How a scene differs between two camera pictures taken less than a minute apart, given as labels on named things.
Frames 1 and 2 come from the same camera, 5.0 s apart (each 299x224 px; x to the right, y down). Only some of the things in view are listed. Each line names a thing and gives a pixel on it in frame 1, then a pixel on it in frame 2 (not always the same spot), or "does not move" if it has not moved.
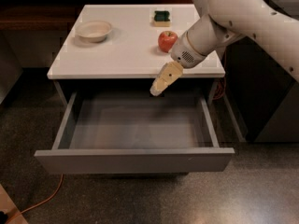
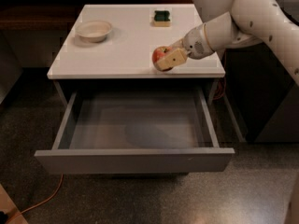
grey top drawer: (135, 133) does not move
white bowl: (93, 31) does not move
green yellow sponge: (162, 19) does not move
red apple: (167, 40) → (158, 53)
